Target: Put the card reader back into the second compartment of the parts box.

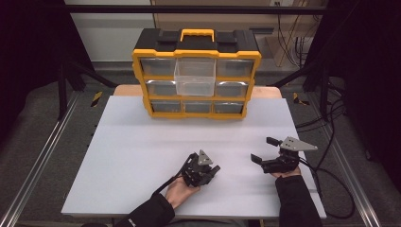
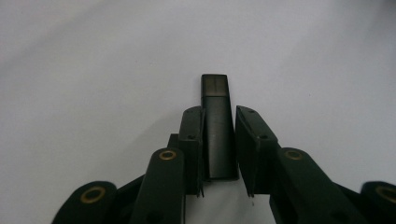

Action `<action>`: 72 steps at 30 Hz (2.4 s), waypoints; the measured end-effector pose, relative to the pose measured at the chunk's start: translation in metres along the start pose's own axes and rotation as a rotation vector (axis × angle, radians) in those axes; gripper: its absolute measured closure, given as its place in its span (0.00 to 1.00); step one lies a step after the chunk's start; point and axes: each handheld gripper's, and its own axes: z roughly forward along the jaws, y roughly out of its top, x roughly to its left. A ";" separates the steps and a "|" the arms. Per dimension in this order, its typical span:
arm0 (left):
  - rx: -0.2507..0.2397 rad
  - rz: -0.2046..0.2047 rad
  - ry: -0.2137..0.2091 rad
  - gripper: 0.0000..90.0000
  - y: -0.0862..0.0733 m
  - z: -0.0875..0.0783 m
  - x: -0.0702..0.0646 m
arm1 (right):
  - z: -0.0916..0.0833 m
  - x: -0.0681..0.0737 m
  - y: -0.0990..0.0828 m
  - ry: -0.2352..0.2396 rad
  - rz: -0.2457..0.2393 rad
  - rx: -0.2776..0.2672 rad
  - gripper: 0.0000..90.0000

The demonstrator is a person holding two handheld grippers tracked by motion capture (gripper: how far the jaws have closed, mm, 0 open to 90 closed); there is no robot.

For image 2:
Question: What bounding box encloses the white foam board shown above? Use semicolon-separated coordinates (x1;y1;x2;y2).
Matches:
0;0;396;224

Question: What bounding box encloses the black flash drive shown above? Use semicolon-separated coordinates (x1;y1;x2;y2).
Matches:
200;73;240;181

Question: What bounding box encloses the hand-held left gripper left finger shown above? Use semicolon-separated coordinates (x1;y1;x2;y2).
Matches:
167;105;206;199

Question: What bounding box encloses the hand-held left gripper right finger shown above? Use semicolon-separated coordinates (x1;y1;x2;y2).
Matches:
234;105;281;199

